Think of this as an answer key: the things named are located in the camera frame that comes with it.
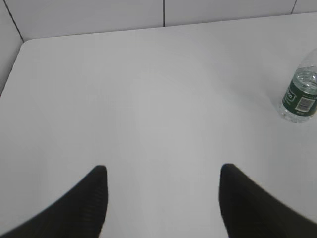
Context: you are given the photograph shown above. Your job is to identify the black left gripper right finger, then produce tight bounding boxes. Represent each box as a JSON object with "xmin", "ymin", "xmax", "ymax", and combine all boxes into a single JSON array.
[{"xmin": 218, "ymin": 164, "xmax": 317, "ymax": 238}]

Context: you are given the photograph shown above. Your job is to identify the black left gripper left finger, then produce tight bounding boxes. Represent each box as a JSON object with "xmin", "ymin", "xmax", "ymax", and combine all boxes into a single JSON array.
[{"xmin": 1, "ymin": 165, "xmax": 108, "ymax": 238}]

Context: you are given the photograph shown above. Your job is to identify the clear cestbon water bottle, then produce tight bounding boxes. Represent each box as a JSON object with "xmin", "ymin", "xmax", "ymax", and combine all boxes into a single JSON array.
[{"xmin": 279, "ymin": 49, "xmax": 317, "ymax": 123}]

